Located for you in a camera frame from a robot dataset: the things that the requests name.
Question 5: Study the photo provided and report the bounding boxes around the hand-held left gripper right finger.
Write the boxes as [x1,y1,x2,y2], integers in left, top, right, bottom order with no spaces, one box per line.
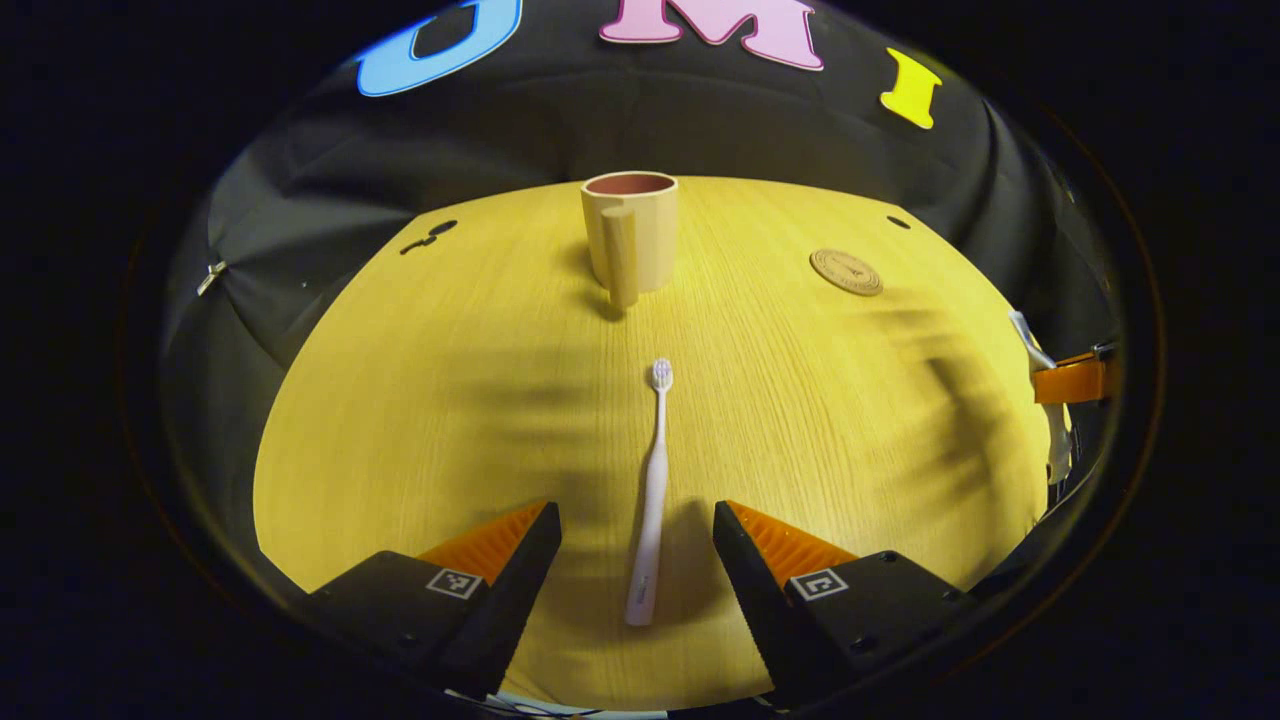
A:
[712,500,976,708]

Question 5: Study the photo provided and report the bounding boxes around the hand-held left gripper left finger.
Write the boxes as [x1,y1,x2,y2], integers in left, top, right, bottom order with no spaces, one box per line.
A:
[305,500,563,701]

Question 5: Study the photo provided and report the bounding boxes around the white toothpaste tube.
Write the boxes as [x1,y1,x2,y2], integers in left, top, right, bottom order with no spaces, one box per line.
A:
[1008,310,1073,486]

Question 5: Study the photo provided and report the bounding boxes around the white toothbrush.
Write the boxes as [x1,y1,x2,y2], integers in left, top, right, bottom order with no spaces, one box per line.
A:
[625,358,675,628]

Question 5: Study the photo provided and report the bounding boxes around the round wooden coaster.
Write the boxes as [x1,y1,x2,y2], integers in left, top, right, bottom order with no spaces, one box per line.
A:
[809,248,885,297]

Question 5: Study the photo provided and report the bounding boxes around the beige cup with handle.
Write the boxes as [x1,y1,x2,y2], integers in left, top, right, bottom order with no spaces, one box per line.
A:
[581,171,679,309]

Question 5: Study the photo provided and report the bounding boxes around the light wooden desktop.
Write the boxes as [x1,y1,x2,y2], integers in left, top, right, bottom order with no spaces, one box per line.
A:
[252,176,1076,713]

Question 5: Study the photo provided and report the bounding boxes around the black backdrop cloth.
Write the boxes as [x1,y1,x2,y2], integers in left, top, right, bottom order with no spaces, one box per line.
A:
[160,0,1126,561]

